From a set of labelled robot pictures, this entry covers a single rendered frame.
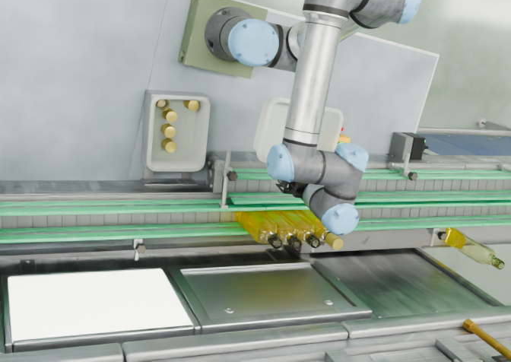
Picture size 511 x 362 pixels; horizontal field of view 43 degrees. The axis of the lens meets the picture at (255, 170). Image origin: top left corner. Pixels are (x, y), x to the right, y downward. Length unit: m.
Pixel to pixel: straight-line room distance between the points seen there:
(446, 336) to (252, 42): 0.90
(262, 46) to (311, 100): 0.38
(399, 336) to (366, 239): 0.57
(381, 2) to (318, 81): 0.20
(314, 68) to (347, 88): 0.84
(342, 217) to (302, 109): 0.26
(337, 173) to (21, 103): 0.92
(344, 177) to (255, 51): 0.45
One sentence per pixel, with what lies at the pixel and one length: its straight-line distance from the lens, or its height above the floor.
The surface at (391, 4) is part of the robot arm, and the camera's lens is 1.40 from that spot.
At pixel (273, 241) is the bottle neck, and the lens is 1.75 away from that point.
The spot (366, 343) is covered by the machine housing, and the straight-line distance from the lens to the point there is 1.67.
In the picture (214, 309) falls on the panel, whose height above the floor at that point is 1.23.
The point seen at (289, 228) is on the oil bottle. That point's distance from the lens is 1.83.
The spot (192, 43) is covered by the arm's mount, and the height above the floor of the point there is 0.83.
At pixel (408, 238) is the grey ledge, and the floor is 0.88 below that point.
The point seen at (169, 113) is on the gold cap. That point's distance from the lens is 1.90.
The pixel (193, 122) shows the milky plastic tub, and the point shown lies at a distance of 1.97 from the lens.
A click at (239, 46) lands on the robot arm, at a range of 1.67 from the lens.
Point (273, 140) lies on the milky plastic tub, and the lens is 1.75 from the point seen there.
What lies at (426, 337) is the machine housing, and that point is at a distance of 1.77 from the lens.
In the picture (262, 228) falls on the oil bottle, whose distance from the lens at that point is 1.79.
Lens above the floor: 2.61
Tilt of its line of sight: 62 degrees down
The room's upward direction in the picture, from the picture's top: 128 degrees clockwise
